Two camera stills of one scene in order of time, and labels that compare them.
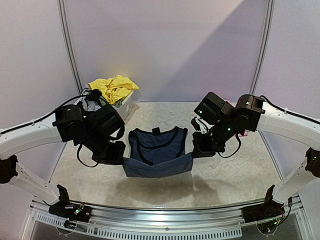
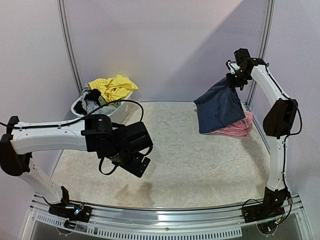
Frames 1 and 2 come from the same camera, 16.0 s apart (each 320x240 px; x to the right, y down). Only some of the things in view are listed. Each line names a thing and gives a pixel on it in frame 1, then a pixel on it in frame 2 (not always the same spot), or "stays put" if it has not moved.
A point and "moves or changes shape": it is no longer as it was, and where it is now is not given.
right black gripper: [203, 149] to [235, 81]
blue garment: [155, 153] moves or changes shape
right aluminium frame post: [268, 27] stays put
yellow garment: [113, 89] stays put
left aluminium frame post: [67, 43] stays put
